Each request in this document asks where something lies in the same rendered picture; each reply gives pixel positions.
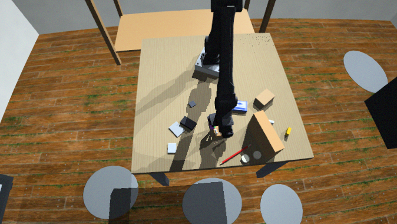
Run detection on small yellow block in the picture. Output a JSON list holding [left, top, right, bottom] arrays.
[[285, 127, 291, 136]]

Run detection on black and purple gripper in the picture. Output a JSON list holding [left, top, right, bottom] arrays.
[[207, 113, 234, 130]]

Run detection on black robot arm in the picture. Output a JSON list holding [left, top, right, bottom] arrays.
[[201, 0, 243, 139]]

